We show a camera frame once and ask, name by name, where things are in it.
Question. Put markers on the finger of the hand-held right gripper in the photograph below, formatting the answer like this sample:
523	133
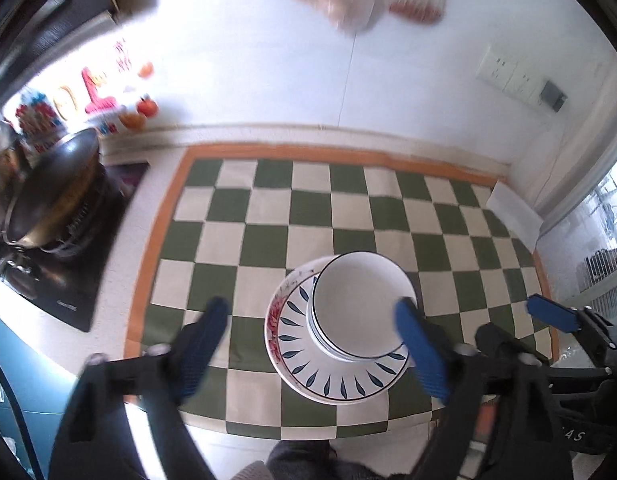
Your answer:
498	340
553	312

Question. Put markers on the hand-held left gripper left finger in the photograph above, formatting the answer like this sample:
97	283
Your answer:
203	350

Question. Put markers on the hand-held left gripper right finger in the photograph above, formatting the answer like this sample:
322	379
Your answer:
423	355

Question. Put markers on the red floral print plate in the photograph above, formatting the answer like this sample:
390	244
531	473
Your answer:
274	320

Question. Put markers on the white black-rimmed bowl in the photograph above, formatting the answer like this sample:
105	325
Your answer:
358	300
321	342

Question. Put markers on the blue leaf pattern plate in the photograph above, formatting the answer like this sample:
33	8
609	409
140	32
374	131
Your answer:
298	350

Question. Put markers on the window with railing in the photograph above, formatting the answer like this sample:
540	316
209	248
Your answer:
598	240

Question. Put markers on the white paper sheet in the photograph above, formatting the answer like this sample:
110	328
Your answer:
516	210

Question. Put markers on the green white checkered mat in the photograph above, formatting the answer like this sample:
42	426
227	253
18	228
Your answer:
268	240

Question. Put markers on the black gas stove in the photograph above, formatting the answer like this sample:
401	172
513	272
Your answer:
88	270

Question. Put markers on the person's dark clothing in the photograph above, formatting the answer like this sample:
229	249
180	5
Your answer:
308	460

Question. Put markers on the blue cabinet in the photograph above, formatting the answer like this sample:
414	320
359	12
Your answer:
18	375

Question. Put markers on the dark metal wok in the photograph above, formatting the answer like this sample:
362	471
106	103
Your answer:
53	190

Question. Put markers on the stainless steel pot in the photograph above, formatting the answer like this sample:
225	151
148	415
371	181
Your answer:
1	160

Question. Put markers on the dark range hood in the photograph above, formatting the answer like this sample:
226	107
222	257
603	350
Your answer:
48	20

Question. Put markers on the black wall plug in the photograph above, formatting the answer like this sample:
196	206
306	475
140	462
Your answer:
553	95

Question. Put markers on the orange fruit wall sticker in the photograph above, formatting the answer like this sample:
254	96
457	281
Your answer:
131	120
147	106

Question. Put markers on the white wall socket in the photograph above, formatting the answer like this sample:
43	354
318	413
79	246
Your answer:
506	72

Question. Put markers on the pink red wall sticker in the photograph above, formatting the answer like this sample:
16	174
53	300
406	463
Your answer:
96	95

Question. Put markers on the blue red wall sticker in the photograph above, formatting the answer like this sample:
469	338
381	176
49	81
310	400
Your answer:
36	117

